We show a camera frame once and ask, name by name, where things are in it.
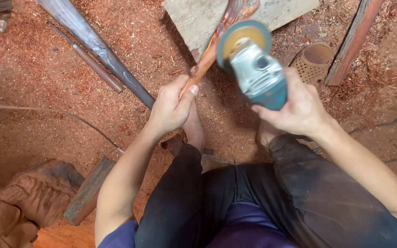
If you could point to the reddish carved wooden sculpture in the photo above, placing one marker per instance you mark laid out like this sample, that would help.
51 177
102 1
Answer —
22 203

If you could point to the low wooden seat block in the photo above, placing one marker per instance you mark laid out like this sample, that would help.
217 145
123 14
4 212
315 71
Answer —
212 162

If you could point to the grey wooden block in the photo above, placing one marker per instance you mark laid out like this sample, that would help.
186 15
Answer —
88 193

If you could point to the person's purple shirt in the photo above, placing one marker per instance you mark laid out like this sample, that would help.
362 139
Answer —
250 224

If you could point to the person's left foot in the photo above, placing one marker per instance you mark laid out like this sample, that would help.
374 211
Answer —
194 129

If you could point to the person's right hand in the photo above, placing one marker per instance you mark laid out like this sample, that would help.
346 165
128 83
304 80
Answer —
302 110

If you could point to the perforated brown cylinder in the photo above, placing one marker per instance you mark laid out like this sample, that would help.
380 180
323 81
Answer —
310 67

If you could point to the reddish carved wooden stick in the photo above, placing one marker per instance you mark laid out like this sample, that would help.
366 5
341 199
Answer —
215 44

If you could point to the thin brown metal rod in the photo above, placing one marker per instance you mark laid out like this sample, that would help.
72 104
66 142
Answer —
95 67

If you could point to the brown woven sandal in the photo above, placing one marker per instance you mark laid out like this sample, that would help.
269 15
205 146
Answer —
171 141

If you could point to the person's foot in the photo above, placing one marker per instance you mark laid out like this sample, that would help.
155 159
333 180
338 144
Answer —
194 129
265 136

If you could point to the weathered wooden plank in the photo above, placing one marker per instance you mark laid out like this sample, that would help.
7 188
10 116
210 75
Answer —
353 41

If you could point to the person's right foot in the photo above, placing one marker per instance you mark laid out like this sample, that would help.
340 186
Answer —
265 136

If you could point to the person's black trousers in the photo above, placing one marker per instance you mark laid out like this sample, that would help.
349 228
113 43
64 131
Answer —
305 199

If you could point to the person's left hand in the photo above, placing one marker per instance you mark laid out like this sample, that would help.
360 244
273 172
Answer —
169 110

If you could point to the teal and silver angle grinder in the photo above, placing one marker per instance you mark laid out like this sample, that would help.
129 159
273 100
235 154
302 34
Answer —
257 72

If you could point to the grey wooden board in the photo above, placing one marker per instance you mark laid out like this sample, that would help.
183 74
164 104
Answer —
191 20

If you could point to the long grey tapered pole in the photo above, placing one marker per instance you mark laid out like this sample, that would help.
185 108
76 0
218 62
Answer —
95 44

